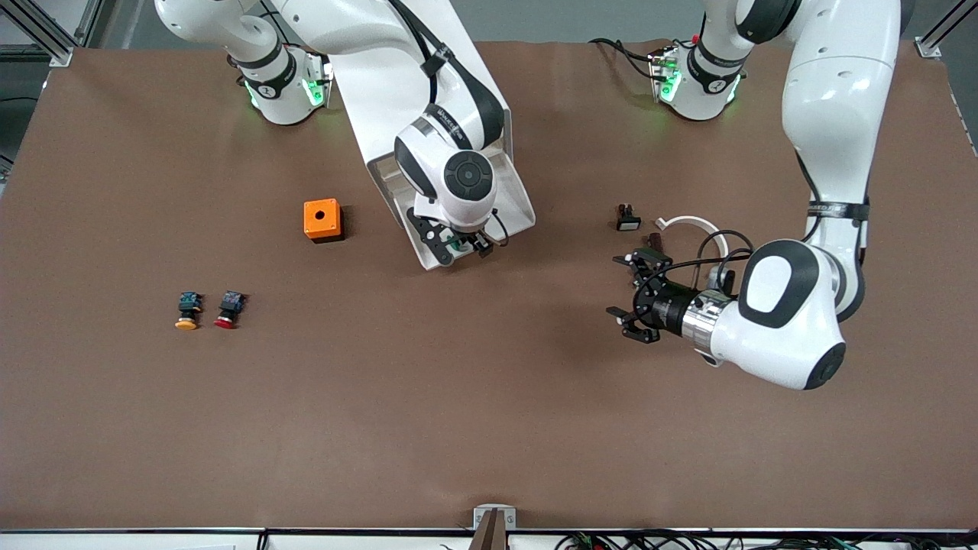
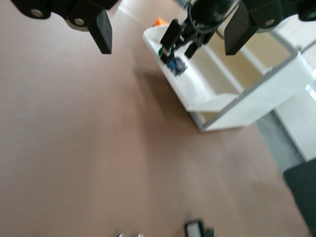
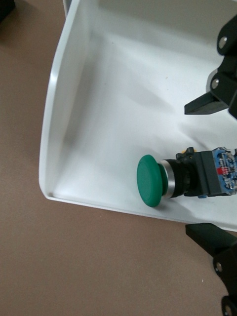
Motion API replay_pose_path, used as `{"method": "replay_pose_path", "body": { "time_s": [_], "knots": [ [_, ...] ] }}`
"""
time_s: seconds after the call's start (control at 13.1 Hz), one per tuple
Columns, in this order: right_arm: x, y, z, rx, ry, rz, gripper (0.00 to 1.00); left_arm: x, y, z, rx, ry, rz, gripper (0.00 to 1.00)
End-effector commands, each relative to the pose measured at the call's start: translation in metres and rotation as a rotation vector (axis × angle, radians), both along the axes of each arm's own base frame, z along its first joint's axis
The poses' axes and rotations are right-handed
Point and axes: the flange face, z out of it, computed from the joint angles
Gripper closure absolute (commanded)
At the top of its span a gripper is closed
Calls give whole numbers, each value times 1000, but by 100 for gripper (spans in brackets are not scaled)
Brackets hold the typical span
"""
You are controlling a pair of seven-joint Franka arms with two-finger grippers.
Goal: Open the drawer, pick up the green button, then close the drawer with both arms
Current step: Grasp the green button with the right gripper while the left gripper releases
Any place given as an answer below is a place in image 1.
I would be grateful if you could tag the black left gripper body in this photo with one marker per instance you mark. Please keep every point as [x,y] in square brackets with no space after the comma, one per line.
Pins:
[666,305]

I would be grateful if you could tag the green push button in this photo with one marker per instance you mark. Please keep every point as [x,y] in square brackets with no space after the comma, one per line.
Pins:
[458,245]

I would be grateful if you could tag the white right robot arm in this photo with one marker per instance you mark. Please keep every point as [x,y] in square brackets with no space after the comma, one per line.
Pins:
[451,164]

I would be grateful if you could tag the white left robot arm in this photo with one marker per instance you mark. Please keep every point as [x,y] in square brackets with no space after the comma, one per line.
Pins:
[795,321]

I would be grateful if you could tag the orange button box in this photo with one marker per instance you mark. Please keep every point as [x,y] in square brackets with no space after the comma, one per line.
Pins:
[321,218]

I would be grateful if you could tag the red push button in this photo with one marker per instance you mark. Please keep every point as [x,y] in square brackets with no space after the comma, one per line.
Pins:
[229,308]

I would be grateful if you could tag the yellow push button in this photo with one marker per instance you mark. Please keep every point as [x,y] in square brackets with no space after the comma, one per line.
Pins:
[188,309]

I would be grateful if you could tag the brown terminal block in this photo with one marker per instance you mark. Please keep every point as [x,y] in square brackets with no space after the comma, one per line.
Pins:
[657,241]

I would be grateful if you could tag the black white rectangular switch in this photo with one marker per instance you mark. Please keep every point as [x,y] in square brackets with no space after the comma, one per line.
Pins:
[628,219]

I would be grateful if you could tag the white curved bracket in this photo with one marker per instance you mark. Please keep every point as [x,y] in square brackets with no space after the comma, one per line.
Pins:
[688,221]

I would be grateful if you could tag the grey metal edge bracket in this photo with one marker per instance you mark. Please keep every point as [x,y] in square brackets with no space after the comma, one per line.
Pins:
[494,523]

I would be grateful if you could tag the aluminium frame profile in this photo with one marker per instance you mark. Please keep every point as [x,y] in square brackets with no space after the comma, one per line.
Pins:
[38,27]
[943,27]

